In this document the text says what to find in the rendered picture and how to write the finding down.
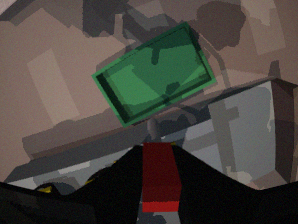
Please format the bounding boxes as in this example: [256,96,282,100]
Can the red-headed pin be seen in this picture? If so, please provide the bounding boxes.
[142,119,182,213]

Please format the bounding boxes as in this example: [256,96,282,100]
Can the teal wheeled trolley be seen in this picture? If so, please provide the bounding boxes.
[33,167,109,194]

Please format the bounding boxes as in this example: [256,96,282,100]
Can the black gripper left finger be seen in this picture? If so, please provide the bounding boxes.
[0,145,144,224]

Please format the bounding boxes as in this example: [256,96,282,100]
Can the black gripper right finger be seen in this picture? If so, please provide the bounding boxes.
[172,145,298,224]

